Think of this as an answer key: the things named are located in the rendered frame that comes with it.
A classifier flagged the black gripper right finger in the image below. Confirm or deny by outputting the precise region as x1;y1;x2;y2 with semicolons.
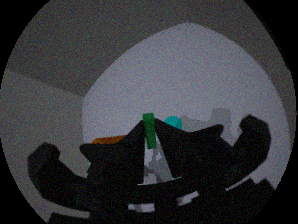
154;119;223;179

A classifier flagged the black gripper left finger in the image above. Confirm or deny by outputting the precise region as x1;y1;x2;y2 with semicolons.
78;120;145;185

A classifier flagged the dark green post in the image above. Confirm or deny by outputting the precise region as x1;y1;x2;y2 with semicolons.
142;113;157;149

